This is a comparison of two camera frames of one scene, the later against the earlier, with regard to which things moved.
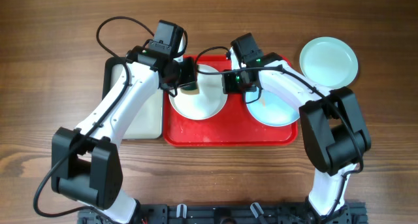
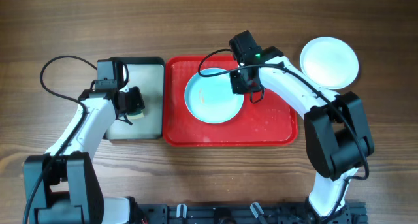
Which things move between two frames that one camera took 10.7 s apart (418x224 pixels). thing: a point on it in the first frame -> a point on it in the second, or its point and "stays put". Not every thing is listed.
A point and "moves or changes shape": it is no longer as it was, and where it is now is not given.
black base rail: (232, 213) stays put
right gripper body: (234, 82) stays put
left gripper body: (185, 72) -> (134, 102)
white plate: (209, 101) -> (330, 62)
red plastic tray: (234, 125) stays put
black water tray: (148, 124) stays put
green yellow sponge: (190, 89) moves or changes shape
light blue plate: (270, 109) -> (210, 98)
